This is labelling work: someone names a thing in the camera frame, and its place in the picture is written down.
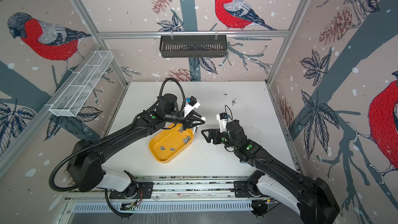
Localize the aluminium mounting rail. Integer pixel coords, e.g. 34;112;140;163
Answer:
64;176;321;203

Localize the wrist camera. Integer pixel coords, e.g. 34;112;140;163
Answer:
216;113;229;133
183;96;201;117

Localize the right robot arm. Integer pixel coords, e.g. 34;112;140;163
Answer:
201;120;341;224

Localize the yellow plastic tray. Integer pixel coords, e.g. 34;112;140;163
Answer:
148;124;194;163

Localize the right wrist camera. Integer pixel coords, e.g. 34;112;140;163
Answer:
216;113;229;133

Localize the black wall basket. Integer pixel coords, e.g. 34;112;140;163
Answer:
159;35;228;58

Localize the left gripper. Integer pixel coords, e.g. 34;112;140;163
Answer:
165;110;205;130

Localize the white wire mesh shelf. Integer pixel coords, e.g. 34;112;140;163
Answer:
49;50;114;117

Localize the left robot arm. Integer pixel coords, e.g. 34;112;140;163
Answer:
48;78;206;192

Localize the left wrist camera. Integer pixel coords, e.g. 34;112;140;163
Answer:
183;96;201;117

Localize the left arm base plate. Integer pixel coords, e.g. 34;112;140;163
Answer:
109;182;154;200

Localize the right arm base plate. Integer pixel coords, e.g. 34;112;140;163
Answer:
231;180;272;199

